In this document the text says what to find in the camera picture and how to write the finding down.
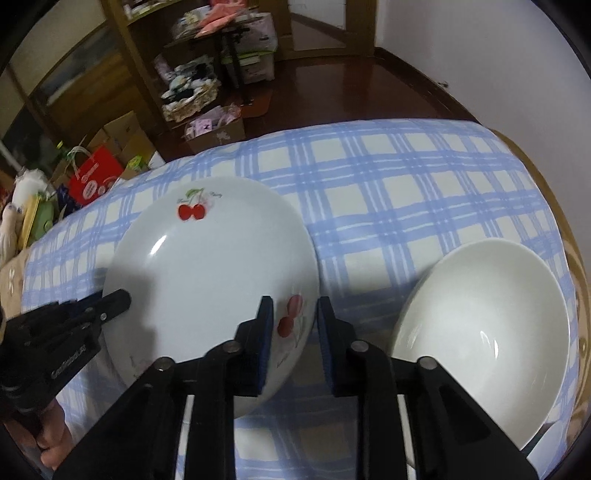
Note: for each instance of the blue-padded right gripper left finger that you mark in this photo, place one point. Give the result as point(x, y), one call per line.
point(139, 436)

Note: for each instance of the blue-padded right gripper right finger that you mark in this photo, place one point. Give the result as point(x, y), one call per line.
point(451, 435)

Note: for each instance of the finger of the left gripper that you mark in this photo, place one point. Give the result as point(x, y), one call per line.
point(106, 307)

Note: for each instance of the cherry plate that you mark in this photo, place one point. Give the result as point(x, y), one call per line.
point(196, 264)

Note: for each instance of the large plain white bowl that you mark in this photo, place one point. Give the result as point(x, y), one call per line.
point(493, 315)

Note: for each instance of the person's left hand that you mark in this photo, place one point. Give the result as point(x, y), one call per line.
point(55, 439)

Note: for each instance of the stuffed plush toy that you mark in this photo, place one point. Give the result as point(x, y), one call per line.
point(27, 184)

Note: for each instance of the red paper shopping bag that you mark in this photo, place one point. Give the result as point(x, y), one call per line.
point(94, 173)

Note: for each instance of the cardboard box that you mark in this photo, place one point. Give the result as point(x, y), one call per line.
point(124, 139)

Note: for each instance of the brown patterned blanket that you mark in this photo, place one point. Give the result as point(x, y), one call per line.
point(581, 413)

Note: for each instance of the wooden wardrobe with shelves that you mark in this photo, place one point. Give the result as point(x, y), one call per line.
point(77, 67)

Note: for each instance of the wicker basket with items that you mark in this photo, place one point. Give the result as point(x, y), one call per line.
point(192, 86)

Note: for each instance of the blue plaid cloth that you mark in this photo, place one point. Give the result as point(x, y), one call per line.
point(383, 201)

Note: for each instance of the small cluttered side table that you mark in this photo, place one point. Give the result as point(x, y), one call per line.
point(248, 37)

